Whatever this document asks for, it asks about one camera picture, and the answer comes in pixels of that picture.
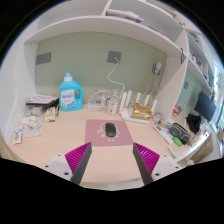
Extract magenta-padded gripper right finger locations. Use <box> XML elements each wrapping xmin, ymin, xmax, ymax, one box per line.
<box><xmin>131</xmin><ymin>142</ymin><xmax>181</xmax><ymax>186</ymax></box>

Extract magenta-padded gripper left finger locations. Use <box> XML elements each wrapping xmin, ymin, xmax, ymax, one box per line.
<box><xmin>42</xmin><ymin>141</ymin><xmax>93</xmax><ymax>186</ymax></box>

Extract black computer mouse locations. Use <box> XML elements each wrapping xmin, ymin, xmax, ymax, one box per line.
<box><xmin>104</xmin><ymin>122</ymin><xmax>117</xmax><ymax>138</ymax></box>

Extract pink printed mouse pad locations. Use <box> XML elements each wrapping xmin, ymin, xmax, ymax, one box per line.
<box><xmin>84</xmin><ymin>119</ymin><xmax>134</xmax><ymax>148</ymax></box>

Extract white green tube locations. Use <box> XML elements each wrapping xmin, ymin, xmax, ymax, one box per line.
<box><xmin>167</xmin><ymin>145</ymin><xmax>178</xmax><ymax>160</ymax></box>

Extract small green bottle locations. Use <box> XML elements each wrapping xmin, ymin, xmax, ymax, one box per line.
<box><xmin>172</xmin><ymin>136</ymin><xmax>183</xmax><ymax>148</ymax></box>

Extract white remote control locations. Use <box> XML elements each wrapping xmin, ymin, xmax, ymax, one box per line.
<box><xmin>153</xmin><ymin>124</ymin><xmax>174</xmax><ymax>145</ymax></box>

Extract grey pencil case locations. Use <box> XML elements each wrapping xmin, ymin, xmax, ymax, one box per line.
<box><xmin>168</xmin><ymin>122</ymin><xmax>192</xmax><ymax>145</ymax></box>

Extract clear plastic bags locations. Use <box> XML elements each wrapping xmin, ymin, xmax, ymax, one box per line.
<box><xmin>20</xmin><ymin>114</ymin><xmax>44</xmax><ymax>138</ymax></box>

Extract small white jar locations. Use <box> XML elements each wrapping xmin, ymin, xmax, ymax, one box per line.
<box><xmin>152</xmin><ymin>111</ymin><xmax>163</xmax><ymax>125</ymax></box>

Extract small white packet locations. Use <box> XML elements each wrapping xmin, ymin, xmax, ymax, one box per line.
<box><xmin>12</xmin><ymin>124</ymin><xmax>25</xmax><ymax>145</ymax></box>

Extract beige small box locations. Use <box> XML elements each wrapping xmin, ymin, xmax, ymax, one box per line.
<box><xmin>44</xmin><ymin>105</ymin><xmax>58</xmax><ymax>123</ymax></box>

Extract black bag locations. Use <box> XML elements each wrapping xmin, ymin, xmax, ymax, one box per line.
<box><xmin>185</xmin><ymin>113</ymin><xmax>202</xmax><ymax>134</ymax></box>

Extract gold foil bag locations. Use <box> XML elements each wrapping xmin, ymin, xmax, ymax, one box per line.
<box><xmin>130</xmin><ymin>102</ymin><xmax>153</xmax><ymax>121</ymax></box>

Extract white router with antennas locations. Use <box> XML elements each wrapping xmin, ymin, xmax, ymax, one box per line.
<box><xmin>118</xmin><ymin>89</ymin><xmax>158</xmax><ymax>125</ymax></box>

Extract blue detergent bottle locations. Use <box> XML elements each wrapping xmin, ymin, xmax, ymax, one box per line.
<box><xmin>58</xmin><ymin>71</ymin><xmax>84</xmax><ymax>112</ymax></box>

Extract stack of books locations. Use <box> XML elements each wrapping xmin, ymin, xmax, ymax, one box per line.
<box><xmin>25</xmin><ymin>93</ymin><xmax>60</xmax><ymax>108</ymax></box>

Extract black monitor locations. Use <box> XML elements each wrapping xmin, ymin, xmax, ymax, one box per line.
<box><xmin>193</xmin><ymin>91</ymin><xmax>218</xmax><ymax>122</ymax></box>

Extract clear plastic bottle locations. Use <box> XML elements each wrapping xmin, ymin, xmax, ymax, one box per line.
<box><xmin>107</xmin><ymin>89</ymin><xmax>120</xmax><ymax>116</ymax></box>

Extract white shelf unit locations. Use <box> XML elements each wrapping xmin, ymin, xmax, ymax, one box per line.
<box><xmin>23</xmin><ymin>0</ymin><xmax>216</xmax><ymax>118</ymax></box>

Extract white power strip with cables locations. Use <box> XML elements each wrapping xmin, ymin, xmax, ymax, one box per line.
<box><xmin>85</xmin><ymin>89</ymin><xmax>109</xmax><ymax>111</ymax></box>

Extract white wall charger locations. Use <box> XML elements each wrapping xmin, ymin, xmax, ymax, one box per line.
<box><xmin>151</xmin><ymin>61</ymin><xmax>163</xmax><ymax>76</ymax></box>

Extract white cable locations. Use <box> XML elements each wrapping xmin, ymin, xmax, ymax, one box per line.
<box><xmin>107</xmin><ymin>57</ymin><xmax>126</xmax><ymax>93</ymax></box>

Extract grey wall socket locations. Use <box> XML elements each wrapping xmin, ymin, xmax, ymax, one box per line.
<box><xmin>107</xmin><ymin>50</ymin><xmax>122</xmax><ymax>65</ymax></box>
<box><xmin>35</xmin><ymin>51</ymin><xmax>52</xmax><ymax>66</ymax></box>

